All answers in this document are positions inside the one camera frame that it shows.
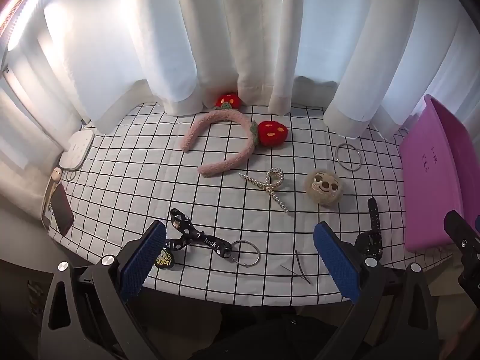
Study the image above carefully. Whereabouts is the silver metal bangle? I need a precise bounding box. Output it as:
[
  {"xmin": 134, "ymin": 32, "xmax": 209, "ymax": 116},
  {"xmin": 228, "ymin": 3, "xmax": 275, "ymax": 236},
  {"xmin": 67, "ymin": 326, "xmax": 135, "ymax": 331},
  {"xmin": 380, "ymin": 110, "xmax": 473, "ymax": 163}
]
[{"xmin": 335, "ymin": 142, "xmax": 364, "ymax": 172}]

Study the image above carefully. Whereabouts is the white curtain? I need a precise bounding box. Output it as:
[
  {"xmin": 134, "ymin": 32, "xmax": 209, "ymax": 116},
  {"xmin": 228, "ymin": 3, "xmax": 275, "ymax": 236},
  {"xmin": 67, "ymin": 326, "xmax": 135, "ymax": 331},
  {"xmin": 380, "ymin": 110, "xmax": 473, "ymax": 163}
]
[{"xmin": 0, "ymin": 0, "xmax": 480, "ymax": 139}]

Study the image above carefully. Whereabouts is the pink fluffy strawberry headband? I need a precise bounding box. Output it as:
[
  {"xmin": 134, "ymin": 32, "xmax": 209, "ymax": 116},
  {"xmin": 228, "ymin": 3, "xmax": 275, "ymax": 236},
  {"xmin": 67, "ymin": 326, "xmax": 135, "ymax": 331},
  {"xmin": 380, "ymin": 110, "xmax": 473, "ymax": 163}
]
[{"xmin": 181, "ymin": 93, "xmax": 289, "ymax": 178}]

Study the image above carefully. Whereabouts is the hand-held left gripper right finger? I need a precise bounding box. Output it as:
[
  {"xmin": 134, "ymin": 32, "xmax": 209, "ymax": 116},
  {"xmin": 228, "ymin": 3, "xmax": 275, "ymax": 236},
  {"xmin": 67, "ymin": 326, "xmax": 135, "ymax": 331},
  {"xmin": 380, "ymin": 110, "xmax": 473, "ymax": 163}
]
[{"xmin": 314, "ymin": 222, "xmax": 439, "ymax": 360}]

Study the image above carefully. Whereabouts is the black wavy hairpin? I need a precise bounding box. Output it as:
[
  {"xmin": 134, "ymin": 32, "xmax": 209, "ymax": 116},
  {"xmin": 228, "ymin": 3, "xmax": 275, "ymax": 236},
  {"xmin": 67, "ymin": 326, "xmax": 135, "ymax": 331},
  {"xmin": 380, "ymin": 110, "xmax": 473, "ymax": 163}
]
[{"xmin": 280, "ymin": 249, "xmax": 312, "ymax": 285}]

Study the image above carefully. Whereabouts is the pearl hair claw clip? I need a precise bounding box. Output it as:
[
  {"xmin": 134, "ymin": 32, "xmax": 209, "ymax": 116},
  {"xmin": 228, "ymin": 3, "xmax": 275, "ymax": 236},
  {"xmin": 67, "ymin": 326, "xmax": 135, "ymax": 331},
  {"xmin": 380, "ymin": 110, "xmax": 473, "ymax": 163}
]
[{"xmin": 239, "ymin": 168, "xmax": 290, "ymax": 215}]

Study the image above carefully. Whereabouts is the wooden doll-head stick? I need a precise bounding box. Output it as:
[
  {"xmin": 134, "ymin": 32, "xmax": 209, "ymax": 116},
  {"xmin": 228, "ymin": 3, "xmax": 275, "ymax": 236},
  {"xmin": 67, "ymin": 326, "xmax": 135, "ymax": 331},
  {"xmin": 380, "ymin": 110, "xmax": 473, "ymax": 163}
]
[{"xmin": 44, "ymin": 167, "xmax": 63, "ymax": 214}]

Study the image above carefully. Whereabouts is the black-checked white tablecloth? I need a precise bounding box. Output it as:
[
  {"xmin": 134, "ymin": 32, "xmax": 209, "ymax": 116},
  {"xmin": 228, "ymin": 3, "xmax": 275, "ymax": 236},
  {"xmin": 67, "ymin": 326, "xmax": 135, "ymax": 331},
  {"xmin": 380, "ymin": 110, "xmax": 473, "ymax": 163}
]
[{"xmin": 49, "ymin": 101, "xmax": 454, "ymax": 304}]

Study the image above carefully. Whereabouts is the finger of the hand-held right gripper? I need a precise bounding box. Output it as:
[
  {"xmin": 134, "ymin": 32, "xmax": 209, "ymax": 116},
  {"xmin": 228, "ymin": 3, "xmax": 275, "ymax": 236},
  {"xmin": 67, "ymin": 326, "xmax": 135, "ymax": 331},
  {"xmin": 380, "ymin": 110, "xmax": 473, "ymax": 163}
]
[{"xmin": 443, "ymin": 210, "xmax": 480, "ymax": 301}]

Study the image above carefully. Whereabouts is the black gold-print hair clip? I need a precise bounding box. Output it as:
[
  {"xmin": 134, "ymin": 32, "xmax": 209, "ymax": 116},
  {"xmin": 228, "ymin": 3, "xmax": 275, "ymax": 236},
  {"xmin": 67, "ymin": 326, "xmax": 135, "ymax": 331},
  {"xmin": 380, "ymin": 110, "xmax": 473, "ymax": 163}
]
[{"xmin": 155, "ymin": 247, "xmax": 175, "ymax": 271}]

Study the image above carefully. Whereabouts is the white flat device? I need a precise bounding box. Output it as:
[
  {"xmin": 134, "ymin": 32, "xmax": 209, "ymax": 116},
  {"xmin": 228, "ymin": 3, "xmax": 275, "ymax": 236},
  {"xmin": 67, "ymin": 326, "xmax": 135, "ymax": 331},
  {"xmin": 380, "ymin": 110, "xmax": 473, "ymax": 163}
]
[{"xmin": 60, "ymin": 130, "xmax": 94, "ymax": 170}]

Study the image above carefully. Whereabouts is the thin silver hoop ring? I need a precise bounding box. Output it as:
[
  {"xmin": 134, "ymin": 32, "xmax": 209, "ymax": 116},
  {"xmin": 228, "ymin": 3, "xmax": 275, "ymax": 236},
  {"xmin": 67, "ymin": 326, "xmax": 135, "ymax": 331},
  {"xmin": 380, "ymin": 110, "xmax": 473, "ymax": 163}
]
[{"xmin": 229, "ymin": 239, "xmax": 260, "ymax": 269}]

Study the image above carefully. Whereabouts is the black printed ribbon bow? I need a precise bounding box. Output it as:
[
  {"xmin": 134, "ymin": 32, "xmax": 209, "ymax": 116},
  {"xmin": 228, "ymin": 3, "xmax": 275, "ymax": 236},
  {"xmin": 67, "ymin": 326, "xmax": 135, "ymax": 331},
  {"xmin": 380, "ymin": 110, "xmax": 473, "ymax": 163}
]
[{"xmin": 165, "ymin": 208, "xmax": 235, "ymax": 261}]

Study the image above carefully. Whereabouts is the dark smartphone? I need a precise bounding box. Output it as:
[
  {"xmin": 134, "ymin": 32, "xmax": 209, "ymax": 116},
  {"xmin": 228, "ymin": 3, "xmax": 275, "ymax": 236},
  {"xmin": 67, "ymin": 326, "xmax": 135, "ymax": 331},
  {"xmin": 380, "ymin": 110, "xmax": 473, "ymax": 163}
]
[{"xmin": 52, "ymin": 184, "xmax": 75, "ymax": 236}]

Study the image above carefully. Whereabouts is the pink plastic box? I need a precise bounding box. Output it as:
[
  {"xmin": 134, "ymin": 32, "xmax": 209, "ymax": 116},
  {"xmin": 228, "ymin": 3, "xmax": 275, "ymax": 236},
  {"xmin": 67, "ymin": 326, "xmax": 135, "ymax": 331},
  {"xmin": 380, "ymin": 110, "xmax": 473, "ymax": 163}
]
[{"xmin": 399, "ymin": 94, "xmax": 480, "ymax": 253}]

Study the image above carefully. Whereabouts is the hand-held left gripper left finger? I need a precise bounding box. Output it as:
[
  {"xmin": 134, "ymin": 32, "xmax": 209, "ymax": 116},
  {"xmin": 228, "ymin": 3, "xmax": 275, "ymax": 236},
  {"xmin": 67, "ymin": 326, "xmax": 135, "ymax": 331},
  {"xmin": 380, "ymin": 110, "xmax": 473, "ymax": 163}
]
[{"xmin": 37, "ymin": 220, "xmax": 167, "ymax": 360}]

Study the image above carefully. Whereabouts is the plush sloth face hair clip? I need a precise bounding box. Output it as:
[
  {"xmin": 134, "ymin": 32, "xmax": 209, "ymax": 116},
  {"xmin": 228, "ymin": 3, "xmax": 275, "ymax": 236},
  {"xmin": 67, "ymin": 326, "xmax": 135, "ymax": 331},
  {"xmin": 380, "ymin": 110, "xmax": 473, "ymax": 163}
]
[{"xmin": 304, "ymin": 170, "xmax": 343, "ymax": 205}]

